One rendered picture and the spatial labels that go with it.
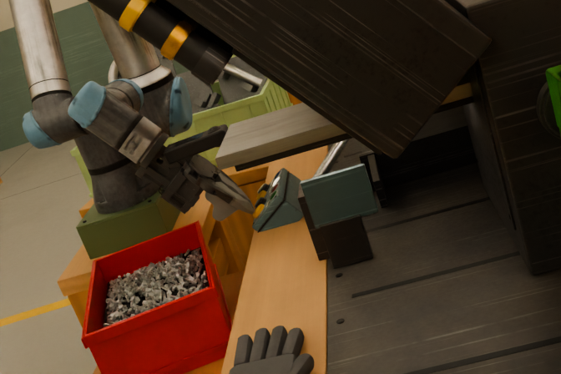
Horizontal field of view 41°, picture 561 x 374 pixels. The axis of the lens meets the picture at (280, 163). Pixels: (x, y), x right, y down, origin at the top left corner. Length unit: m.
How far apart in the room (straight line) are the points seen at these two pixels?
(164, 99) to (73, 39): 7.05
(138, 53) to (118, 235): 0.39
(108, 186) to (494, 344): 1.00
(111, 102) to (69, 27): 7.30
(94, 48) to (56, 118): 7.15
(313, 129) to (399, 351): 0.30
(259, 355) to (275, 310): 0.14
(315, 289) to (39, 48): 0.72
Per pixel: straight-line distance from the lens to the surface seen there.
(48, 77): 1.46
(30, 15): 1.51
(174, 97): 1.56
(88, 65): 8.61
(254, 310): 1.08
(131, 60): 1.56
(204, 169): 1.30
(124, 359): 1.19
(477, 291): 0.96
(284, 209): 1.31
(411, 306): 0.96
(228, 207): 1.32
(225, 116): 2.16
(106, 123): 1.29
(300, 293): 1.08
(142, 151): 1.29
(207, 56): 0.82
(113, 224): 1.64
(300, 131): 0.97
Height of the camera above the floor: 1.39
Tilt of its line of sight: 17 degrees down
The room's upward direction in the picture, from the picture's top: 19 degrees counter-clockwise
